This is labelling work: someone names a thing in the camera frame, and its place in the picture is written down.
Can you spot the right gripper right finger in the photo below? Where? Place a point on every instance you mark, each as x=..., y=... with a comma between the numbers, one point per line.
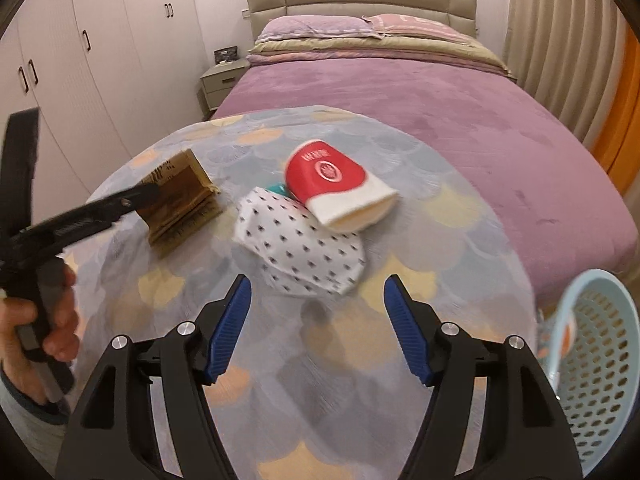
x=492, y=413

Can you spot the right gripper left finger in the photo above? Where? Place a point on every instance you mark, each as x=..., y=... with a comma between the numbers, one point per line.
x=111, y=434

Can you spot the white dotted paper bag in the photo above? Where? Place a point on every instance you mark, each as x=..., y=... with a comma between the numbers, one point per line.
x=297, y=255

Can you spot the teal plastic bag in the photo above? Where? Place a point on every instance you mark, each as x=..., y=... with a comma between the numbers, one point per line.
x=279, y=189

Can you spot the red white paper cup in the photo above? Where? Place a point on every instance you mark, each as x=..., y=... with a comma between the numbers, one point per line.
x=342, y=195

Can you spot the grey left sleeve forearm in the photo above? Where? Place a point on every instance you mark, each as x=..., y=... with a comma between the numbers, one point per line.
x=41, y=427

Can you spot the person's left hand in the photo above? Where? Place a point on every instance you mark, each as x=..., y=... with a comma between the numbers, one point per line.
x=38, y=331

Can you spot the light blue plastic basket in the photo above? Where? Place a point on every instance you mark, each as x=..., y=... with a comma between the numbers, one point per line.
x=588, y=346

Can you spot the pastel scale pattern blanket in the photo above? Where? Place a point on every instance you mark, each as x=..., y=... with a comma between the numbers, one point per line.
x=317, y=387

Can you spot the purple covered bed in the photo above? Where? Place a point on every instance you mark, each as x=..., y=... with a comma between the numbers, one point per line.
x=562, y=213

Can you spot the white wardrobe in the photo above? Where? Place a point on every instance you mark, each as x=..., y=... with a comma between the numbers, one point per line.
x=110, y=78

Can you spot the beige nightstand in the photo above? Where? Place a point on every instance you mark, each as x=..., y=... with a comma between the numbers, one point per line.
x=219, y=80

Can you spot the orange curtain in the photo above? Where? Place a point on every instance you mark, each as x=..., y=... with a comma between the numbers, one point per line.
x=617, y=146

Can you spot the purple pillow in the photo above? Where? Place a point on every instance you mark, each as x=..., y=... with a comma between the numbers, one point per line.
x=316, y=27

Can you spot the beige folded quilt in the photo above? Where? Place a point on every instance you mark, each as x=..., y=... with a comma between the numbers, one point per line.
x=470, y=54

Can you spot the beige curtain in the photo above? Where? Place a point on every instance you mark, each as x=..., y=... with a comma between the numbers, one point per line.
x=568, y=55

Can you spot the pink pillow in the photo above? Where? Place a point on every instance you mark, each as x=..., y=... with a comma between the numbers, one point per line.
x=389, y=24

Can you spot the small black photo frame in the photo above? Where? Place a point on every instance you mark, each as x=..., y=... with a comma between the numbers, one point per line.
x=226, y=55

